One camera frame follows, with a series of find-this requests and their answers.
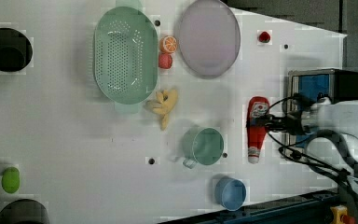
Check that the purple oval plate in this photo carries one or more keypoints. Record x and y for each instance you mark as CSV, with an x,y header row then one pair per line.
x,y
209,37

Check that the yellow banana bunch toy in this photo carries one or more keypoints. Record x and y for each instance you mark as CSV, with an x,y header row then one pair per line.
x,y
163,105

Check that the black round cup upper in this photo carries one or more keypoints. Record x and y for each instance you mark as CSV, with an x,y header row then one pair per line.
x,y
16,50

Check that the red round fruit toy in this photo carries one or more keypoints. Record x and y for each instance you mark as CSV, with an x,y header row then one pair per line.
x,y
165,61

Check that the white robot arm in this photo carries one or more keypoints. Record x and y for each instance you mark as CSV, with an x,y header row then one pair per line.
x,y
348,174

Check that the red strawberry toy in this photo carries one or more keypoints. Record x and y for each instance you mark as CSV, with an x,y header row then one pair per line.
x,y
264,37

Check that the silver toaster oven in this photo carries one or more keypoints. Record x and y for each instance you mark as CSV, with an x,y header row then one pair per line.
x,y
345,84

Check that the red ketchup bottle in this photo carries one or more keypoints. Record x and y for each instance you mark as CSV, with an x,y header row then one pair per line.
x,y
257,107

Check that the green mug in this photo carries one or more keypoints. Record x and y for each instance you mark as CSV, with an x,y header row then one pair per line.
x,y
203,146

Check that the green oval object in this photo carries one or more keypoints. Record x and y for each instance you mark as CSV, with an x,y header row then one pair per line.
x,y
10,181

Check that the green perforated colander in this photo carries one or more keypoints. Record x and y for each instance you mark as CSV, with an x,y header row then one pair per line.
x,y
126,56

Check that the black round cup lower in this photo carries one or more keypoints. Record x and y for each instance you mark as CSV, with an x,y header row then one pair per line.
x,y
24,211

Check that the blue cup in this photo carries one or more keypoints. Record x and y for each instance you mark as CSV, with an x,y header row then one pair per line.
x,y
230,193

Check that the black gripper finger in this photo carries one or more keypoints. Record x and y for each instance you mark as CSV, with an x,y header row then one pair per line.
x,y
269,122

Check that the yellow red emergency button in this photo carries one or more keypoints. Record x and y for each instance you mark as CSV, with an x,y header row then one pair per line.
x,y
340,215

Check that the orange slice toy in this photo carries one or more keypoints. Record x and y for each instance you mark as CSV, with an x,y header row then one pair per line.
x,y
168,44

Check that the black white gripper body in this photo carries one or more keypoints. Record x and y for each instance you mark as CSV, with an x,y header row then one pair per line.
x,y
292,123

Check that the black round cup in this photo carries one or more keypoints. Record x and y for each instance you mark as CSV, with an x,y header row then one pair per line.
x,y
24,211
16,50

